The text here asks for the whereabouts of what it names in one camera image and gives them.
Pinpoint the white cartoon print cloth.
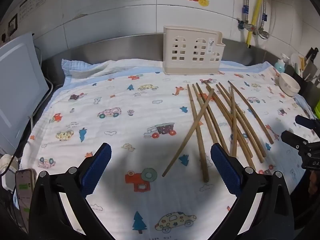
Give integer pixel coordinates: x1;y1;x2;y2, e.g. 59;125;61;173
20;60;318;239

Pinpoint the white appliance door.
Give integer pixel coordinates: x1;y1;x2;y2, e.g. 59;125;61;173
0;33;49;155

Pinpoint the teal soap bottle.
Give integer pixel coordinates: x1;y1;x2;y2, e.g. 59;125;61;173
274;53;288;73

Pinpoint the green plastic basket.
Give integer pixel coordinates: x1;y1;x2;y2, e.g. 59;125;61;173
314;101;320;119

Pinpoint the smartphone with lit screen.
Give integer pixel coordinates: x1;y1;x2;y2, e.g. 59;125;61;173
15;168;36;232

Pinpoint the braided steel hose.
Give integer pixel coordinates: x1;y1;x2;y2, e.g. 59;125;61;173
241;0;251;26
260;0;270;30

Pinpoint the beige plastic utensil holder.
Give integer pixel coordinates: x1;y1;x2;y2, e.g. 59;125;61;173
163;25;225;75

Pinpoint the white ceramic bowl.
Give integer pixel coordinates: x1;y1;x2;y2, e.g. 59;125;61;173
279;73;300;97

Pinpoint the wall instruction label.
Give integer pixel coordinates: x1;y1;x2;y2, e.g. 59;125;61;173
18;0;46;23

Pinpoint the wooden chopstick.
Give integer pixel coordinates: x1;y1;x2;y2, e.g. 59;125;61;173
218;82;267;158
162;90;214;177
215;83;265;164
228;81;274;144
192;85;218;144
187;85;209;183
213;92;255;170
196;83;229;153
231;88;237;157

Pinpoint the brass water valve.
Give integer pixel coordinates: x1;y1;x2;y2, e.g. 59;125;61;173
253;27;270;40
237;18;255;31

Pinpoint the black knife block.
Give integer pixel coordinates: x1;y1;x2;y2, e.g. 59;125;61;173
293;47;319;110

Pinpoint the yellow gas hose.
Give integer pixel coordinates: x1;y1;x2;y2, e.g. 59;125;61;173
245;0;269;49

